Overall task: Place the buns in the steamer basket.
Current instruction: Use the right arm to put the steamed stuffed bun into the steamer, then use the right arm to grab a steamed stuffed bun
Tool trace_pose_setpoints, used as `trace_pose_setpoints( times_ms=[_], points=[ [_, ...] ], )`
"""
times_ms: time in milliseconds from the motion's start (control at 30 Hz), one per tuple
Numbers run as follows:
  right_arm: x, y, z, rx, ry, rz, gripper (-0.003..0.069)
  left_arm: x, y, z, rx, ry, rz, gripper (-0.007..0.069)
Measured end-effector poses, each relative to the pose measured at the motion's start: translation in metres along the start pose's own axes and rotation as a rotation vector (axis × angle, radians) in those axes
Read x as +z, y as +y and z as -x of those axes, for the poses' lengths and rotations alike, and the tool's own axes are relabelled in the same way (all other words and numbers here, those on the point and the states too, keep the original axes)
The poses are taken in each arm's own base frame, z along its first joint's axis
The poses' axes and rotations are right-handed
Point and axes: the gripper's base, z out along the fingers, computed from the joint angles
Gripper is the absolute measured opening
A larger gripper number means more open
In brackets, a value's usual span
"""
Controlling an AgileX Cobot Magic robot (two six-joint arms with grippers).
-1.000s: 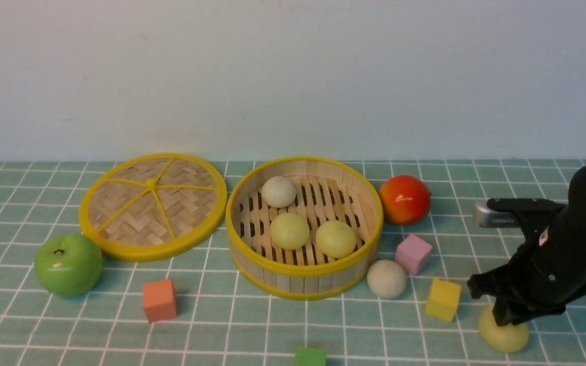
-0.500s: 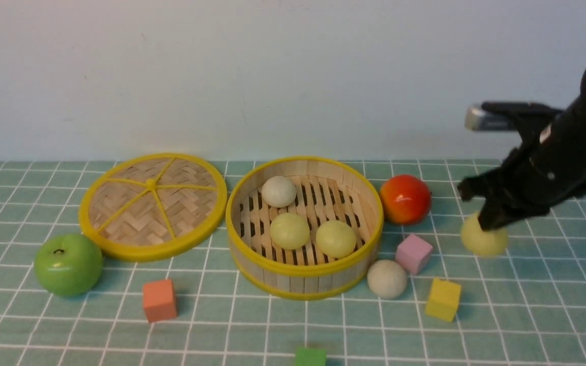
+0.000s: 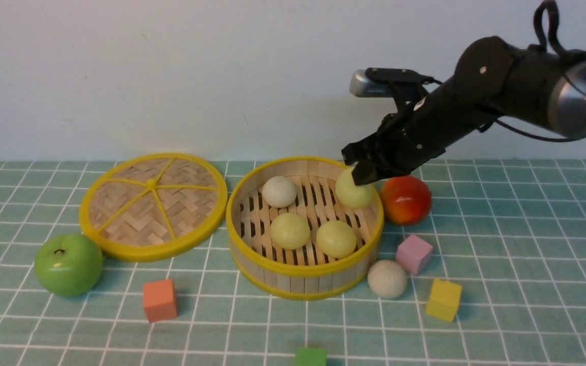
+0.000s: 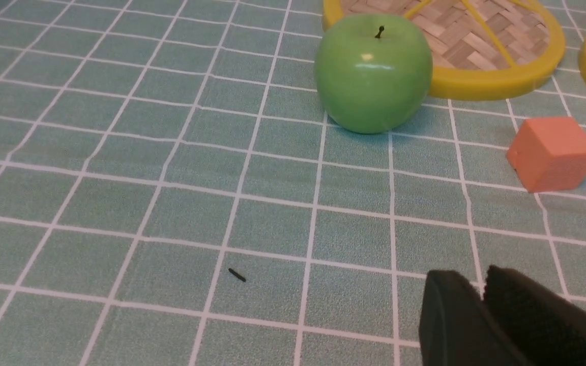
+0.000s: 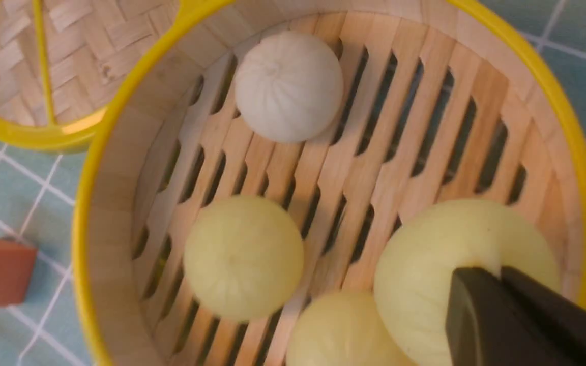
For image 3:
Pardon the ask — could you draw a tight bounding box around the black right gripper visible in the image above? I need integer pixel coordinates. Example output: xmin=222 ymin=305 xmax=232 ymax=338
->
xmin=340 ymin=84 xmax=497 ymax=186

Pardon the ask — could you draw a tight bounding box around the yellow bun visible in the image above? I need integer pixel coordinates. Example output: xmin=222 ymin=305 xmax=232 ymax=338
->
xmin=315 ymin=220 xmax=358 ymax=259
xmin=270 ymin=212 xmax=311 ymax=250
xmin=334 ymin=166 xmax=375 ymax=210

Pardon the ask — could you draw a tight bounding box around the white bun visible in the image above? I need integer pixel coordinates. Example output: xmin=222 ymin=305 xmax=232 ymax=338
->
xmin=262 ymin=176 xmax=297 ymax=208
xmin=367 ymin=260 xmax=408 ymax=299

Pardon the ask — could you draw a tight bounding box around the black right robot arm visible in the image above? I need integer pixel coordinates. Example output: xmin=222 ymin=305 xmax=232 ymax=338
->
xmin=341 ymin=36 xmax=586 ymax=186

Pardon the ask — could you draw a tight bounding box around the bamboo steamer tray yellow rim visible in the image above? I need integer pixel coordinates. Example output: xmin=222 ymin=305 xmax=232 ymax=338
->
xmin=226 ymin=156 xmax=385 ymax=301

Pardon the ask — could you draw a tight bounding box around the bamboo steamer lid yellow rim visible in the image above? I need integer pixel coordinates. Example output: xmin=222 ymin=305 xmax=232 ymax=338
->
xmin=79 ymin=153 xmax=229 ymax=262

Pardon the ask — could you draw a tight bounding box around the red orange tomato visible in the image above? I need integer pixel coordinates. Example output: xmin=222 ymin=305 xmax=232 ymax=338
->
xmin=379 ymin=175 xmax=432 ymax=226

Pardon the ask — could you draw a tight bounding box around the pink wooden cube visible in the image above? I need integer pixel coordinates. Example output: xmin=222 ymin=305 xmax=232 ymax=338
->
xmin=395 ymin=234 xmax=433 ymax=276

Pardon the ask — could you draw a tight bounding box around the yellow wooden cube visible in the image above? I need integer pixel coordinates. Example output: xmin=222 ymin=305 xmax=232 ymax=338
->
xmin=425 ymin=278 xmax=463 ymax=322

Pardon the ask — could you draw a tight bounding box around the green checkered tablecloth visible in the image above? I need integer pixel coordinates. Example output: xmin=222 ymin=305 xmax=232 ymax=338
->
xmin=0 ymin=160 xmax=586 ymax=365

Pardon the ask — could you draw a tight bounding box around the green wooden cube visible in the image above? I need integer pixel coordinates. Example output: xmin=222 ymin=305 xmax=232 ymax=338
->
xmin=295 ymin=347 xmax=328 ymax=366

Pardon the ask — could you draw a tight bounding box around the orange wooden cube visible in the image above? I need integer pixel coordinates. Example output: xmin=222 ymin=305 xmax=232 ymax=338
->
xmin=142 ymin=278 xmax=178 ymax=323

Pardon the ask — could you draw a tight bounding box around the green apple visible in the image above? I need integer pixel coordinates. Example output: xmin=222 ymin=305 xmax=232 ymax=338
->
xmin=33 ymin=233 xmax=104 ymax=297

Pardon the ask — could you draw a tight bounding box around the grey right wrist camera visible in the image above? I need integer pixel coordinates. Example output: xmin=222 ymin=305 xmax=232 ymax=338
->
xmin=349 ymin=68 xmax=441 ymax=98

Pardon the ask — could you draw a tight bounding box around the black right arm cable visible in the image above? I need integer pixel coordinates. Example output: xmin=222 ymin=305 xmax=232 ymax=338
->
xmin=479 ymin=0 xmax=586 ymax=143

